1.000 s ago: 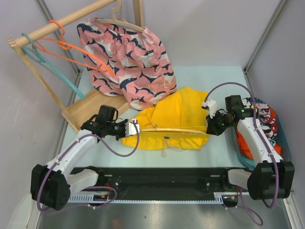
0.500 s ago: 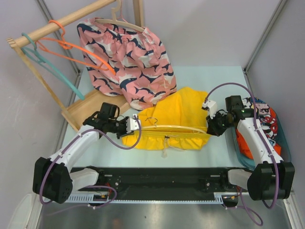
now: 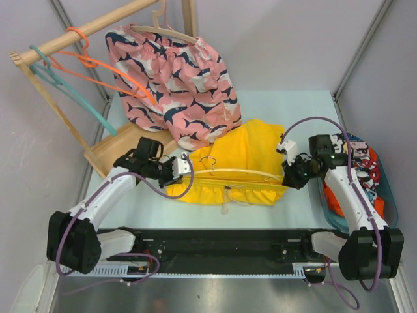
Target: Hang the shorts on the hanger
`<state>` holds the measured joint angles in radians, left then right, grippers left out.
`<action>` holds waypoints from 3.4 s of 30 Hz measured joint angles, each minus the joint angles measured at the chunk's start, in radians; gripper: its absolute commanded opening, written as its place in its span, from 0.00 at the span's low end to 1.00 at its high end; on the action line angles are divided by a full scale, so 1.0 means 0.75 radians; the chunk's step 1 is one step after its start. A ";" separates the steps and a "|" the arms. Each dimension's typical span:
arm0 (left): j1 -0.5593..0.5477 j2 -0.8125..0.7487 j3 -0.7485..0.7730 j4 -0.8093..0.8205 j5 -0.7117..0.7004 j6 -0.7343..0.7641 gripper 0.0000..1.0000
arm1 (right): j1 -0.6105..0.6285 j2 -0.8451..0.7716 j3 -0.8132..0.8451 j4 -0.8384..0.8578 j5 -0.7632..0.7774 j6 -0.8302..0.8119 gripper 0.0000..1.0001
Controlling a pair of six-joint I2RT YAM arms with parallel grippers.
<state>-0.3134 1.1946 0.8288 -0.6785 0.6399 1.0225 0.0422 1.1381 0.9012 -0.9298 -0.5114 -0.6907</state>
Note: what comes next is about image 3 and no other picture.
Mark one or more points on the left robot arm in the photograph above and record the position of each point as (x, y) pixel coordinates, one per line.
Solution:
(73, 238)

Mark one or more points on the colourful cartoon print shorts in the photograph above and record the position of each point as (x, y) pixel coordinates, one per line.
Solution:
(365, 162)

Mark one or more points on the yellow shorts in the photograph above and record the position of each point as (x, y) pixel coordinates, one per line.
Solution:
(251, 146)

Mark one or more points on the teal laundry basket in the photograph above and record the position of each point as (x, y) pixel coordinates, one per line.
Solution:
(383, 190)

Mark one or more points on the wooden clothes rack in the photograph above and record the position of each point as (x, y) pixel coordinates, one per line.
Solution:
(102, 155)

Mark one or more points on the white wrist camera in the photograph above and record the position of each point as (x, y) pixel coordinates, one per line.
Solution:
(182, 165)
(289, 149)

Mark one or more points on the teal hanger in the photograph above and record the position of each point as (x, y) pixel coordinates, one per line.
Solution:
(46, 73)

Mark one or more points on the yellow hanger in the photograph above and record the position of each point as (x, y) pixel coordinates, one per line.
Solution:
(234, 170)

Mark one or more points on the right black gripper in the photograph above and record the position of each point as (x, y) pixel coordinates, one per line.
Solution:
(291, 178)

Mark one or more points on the pink shark print shorts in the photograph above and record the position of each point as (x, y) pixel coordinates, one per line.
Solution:
(170, 84)

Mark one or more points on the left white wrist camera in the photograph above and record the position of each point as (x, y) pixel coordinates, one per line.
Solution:
(182, 165)

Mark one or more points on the white slotted cable duct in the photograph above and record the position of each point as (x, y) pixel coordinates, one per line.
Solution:
(138, 270)

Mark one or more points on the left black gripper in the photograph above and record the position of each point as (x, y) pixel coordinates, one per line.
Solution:
(169, 179)

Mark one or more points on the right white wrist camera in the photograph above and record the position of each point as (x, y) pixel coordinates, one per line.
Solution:
(289, 149)

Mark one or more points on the beige hanger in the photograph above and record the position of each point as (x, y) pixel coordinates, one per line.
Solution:
(160, 25)

